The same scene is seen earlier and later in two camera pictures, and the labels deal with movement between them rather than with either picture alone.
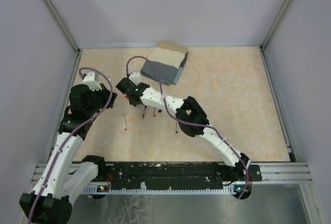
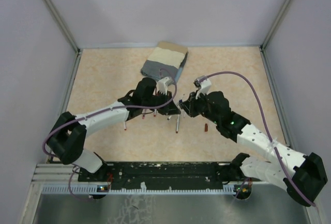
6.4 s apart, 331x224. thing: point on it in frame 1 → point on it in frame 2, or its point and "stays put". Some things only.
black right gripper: (137, 104) → (190, 105)
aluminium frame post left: (61, 21) stays put
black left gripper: (106, 94) → (169, 108)
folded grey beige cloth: (169, 59) stays put
